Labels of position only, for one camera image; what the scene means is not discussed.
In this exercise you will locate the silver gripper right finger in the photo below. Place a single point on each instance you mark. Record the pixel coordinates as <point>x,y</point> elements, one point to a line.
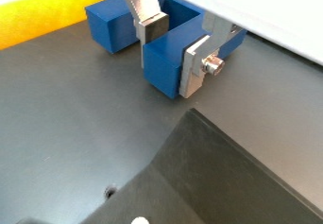
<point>206,53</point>

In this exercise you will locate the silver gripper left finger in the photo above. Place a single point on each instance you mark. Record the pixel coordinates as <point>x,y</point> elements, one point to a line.
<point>151,21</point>

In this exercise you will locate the blue U-shaped block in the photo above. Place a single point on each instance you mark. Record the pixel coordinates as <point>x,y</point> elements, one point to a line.
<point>167,55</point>

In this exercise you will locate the black angled fixture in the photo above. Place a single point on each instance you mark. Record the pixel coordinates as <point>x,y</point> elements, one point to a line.
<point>203,180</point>

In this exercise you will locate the yellow long bar block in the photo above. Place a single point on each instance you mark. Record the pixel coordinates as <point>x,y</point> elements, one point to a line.
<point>30,18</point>

